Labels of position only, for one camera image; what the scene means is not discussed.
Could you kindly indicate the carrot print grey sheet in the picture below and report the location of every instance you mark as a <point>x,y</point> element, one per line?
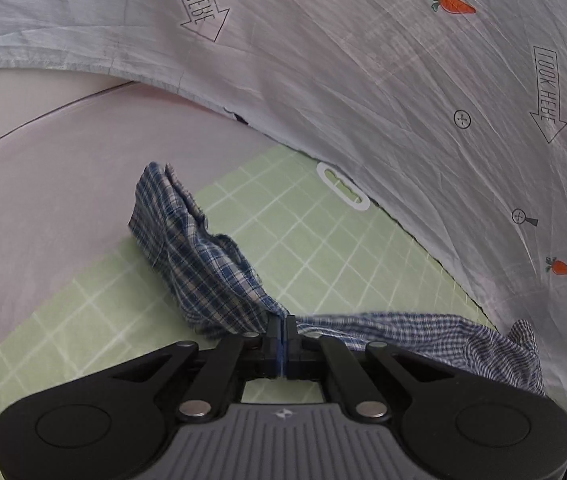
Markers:
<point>363,85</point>

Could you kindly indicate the blue plaid shirt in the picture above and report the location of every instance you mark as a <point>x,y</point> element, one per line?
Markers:
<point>198,270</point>

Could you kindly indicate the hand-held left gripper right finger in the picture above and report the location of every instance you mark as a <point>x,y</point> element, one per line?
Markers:
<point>290,345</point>

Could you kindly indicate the green grid mat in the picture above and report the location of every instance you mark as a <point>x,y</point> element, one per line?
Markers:
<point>323,260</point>

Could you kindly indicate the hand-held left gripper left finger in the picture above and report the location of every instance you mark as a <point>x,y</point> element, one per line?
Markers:
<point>276,345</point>

